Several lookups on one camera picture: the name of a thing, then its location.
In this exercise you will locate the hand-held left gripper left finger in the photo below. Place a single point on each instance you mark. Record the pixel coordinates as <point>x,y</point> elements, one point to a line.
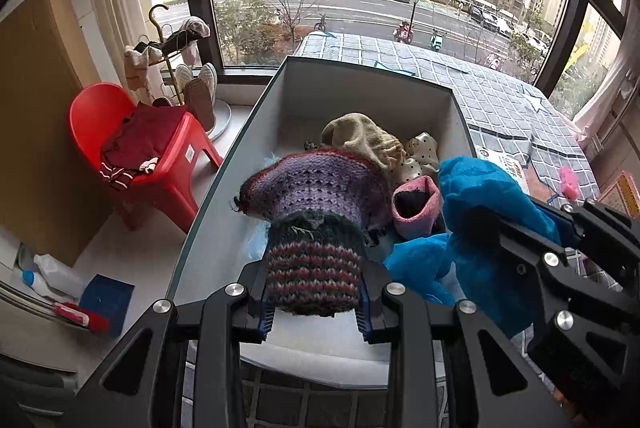
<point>252,303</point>

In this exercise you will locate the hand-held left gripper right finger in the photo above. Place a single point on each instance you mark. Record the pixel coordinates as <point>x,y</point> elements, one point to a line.
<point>372,308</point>

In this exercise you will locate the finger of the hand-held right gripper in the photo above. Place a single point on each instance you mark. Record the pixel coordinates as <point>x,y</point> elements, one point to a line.
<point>595,218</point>
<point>550,268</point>

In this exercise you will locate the pink striped fuzzy sock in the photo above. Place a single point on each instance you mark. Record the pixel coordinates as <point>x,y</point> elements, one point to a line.
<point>415,213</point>

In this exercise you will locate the purple striped knit sock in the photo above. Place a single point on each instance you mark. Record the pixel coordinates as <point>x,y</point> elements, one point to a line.
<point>315,218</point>

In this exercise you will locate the white polka dot cloth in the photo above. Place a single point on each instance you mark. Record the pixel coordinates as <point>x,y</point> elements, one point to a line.
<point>417,158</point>

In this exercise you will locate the beige knitted hat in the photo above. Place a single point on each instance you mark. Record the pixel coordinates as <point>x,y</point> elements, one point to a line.
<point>355,133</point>

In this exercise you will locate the grey storage box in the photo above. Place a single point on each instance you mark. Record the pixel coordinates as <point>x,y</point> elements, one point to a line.
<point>300,98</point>

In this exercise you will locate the pink cardboard box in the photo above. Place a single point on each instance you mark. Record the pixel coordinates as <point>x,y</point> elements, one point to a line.
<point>622,193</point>

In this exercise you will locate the floral tissue pack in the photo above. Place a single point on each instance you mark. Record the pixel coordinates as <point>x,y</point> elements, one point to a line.
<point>505,166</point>

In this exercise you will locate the white window curtain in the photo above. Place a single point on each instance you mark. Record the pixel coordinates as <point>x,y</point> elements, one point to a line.
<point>610,93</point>

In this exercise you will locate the red brush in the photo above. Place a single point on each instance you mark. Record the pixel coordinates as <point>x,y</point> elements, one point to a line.
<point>82,315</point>

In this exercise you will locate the dark red garment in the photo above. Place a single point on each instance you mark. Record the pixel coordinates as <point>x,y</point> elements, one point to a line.
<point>135,143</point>

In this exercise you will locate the white bottle with blue cap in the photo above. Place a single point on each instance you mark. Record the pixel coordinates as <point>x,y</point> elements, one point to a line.
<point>55,275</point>

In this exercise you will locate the grey white slipper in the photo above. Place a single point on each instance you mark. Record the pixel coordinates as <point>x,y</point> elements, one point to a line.
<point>183,81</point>
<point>202,93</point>

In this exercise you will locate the brass rack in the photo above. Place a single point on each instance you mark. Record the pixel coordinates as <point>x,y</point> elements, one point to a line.
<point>172,76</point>

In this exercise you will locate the red plastic chair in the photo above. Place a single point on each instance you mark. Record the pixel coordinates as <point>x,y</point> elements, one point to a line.
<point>95,108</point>

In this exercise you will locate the brown cardboard panel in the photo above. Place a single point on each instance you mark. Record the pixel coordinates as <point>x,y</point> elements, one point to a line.
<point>40,108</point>

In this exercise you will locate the cream window curtain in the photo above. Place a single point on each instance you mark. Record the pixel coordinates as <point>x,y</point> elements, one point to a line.
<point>115,8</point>

